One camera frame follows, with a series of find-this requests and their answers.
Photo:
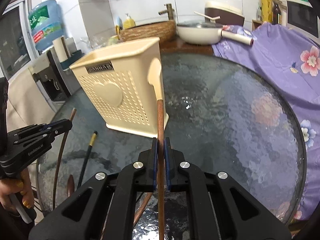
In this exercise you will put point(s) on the woven basket sink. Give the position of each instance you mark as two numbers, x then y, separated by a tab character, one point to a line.
165	31

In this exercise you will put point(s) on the window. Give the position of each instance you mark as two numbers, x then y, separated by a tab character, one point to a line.
17	46

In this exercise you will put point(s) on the curved brown chopstick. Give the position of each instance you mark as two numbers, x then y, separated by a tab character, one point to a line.
59	159

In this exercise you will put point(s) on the brown wooden chopstick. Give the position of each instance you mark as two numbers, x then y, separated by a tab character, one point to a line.
160	123

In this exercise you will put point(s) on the cream plastic utensil holder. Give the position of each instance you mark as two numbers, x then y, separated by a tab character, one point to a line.
124	82

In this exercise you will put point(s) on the person's left hand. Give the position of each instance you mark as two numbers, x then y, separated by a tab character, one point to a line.
21	186

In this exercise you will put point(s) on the yellow soap bottle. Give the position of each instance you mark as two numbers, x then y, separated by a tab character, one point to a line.
129	22

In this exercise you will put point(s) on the yellow box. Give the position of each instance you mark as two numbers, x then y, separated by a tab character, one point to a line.
266	10

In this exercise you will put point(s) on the blue water jug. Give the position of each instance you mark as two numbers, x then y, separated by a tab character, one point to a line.
46	24

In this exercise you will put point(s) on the water dispenser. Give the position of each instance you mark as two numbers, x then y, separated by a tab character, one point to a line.
55	84

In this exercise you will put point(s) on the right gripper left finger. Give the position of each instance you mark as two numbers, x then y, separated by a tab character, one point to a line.
104	206

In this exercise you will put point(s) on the cream pan with lid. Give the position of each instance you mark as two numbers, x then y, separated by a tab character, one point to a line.
208	33

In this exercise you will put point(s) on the dark glass bottle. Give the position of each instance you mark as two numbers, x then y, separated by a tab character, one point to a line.
276	14

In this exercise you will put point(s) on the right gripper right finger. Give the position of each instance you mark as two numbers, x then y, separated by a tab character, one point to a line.
218	206

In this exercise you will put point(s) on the bronze faucet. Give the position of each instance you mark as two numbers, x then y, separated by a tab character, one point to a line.
169	11

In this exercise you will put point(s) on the rice cooker with spoon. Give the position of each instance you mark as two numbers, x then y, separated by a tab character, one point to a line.
224	14

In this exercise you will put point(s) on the black gold-tipped chopstick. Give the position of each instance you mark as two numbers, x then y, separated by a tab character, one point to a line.
88	152

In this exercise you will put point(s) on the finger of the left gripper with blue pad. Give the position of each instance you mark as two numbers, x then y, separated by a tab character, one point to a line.
57	128

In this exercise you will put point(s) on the white microwave oven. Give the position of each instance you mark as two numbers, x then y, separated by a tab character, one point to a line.
302	18

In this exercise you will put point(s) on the purple floral cloth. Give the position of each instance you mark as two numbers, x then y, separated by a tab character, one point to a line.
290	61

